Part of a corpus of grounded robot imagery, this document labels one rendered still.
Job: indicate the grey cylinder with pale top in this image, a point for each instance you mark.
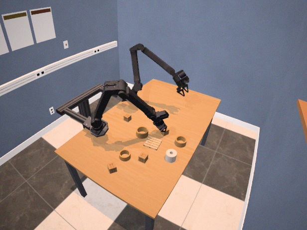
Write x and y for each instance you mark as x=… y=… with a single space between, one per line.
x=171 y=155

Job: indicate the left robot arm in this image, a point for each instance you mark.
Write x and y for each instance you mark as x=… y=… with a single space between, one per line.
x=138 y=85

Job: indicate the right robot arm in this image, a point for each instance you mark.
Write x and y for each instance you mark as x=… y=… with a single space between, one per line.
x=121 y=88

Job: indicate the small wooden pallet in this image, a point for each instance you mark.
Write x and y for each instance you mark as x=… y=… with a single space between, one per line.
x=152 y=143

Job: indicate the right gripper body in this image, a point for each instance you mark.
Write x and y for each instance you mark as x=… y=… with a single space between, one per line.
x=160 y=127

